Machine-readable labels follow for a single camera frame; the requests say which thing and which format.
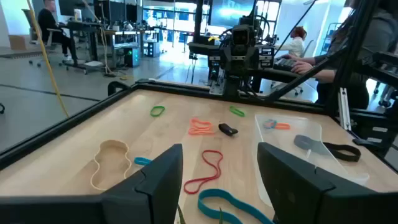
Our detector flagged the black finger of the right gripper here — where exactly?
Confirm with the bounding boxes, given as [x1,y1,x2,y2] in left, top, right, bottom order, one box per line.
[220,45,233,68]
[250,45,261,68]

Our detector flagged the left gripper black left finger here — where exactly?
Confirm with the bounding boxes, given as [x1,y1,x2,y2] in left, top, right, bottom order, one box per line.
[0,143,183,224]

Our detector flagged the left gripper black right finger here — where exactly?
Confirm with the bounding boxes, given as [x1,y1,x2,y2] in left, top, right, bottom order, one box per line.
[257,142,398,224]

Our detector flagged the small green rubber band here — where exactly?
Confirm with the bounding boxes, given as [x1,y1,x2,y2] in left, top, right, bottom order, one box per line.
[229,105,246,118]
[149,105,166,118]

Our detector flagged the clear plastic bin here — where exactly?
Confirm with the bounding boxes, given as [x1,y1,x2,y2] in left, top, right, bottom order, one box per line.
[252,113,371,207]

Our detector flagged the wide teal rubber band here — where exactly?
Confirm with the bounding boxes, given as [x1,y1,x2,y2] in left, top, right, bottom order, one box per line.
[197,188,275,224]

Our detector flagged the wide beige rubber band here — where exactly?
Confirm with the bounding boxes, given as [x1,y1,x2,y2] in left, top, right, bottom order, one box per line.
[90,139,132,192]

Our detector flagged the small black rubber band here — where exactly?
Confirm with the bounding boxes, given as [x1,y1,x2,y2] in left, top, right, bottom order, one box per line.
[218,123,239,137]

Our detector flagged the thin red rubber band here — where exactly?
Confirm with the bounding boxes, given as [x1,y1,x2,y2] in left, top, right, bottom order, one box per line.
[183,149,224,195]

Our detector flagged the black keyboard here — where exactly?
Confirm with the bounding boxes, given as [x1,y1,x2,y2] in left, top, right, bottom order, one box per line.
[272,57,297,72]

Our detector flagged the person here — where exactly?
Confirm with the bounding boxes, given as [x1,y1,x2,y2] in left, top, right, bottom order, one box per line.
[37,0,78,62]
[275,26,308,58]
[281,0,398,110]

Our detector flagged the black desktop computer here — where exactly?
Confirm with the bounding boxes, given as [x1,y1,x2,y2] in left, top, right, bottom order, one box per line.
[123,46,141,68]

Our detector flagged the light wooden desk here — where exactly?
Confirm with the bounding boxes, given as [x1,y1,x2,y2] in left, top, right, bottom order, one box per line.
[102,29,158,68]

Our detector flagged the black corner hook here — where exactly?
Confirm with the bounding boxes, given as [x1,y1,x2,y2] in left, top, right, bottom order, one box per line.
[107,81,130,97]

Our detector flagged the black desk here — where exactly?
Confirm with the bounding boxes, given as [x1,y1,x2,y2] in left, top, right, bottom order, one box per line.
[63,21,105,75]

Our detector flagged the office chair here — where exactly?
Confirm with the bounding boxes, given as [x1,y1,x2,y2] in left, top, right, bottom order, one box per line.
[21,8,65,68]

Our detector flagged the cardboard box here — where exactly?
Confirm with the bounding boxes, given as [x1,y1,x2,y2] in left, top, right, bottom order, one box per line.
[8,34,28,51]

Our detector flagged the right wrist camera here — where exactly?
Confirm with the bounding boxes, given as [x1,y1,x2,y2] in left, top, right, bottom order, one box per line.
[231,25,250,47]

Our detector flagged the large wall screen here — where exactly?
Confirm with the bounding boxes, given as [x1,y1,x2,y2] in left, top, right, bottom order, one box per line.
[208,0,282,29]

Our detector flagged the silver frame bracket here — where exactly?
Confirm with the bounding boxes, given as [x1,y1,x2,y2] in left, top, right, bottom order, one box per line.
[338,87,353,131]

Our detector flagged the black aluminium table frame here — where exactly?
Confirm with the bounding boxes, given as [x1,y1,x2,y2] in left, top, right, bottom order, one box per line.
[0,0,398,174]

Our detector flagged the yellow hanging cable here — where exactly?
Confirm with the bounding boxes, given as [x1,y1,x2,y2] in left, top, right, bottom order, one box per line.
[26,0,70,119]

